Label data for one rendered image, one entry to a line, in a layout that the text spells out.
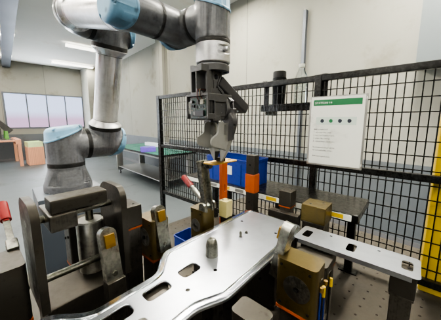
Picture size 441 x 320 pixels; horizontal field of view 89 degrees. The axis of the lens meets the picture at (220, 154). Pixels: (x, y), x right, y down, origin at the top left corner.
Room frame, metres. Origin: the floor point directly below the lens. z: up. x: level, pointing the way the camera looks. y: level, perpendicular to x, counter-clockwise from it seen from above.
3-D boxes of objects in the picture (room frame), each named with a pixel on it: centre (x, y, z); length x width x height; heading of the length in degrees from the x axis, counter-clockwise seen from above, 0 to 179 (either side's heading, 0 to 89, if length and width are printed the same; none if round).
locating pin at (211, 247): (0.54, 0.02, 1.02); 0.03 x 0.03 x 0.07
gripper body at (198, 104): (0.52, 0.02, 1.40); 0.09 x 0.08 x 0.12; 136
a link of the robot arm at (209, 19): (0.52, 0.02, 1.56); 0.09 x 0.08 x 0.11; 50
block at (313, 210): (0.76, -0.34, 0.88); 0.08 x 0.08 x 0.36; 49
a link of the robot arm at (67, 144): (0.81, 0.56, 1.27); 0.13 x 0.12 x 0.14; 140
